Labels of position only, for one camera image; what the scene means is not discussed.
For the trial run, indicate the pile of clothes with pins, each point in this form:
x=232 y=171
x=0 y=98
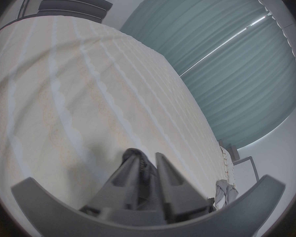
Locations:
x=222 y=194

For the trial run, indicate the white printed pillow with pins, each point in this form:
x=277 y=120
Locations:
x=228 y=167

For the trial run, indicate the blue-green curtain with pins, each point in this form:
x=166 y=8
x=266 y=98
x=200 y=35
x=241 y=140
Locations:
x=249 y=90
x=187 y=21

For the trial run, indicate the black chest of drawers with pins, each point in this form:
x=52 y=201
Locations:
x=71 y=5

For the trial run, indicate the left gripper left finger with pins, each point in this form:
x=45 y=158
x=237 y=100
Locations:
x=106 y=199

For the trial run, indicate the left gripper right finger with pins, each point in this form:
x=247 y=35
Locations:
x=180 y=204

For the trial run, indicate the bed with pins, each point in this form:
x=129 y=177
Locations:
x=88 y=83

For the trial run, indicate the grey bedside table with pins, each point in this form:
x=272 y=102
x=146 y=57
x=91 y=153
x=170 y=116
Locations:
x=233 y=152

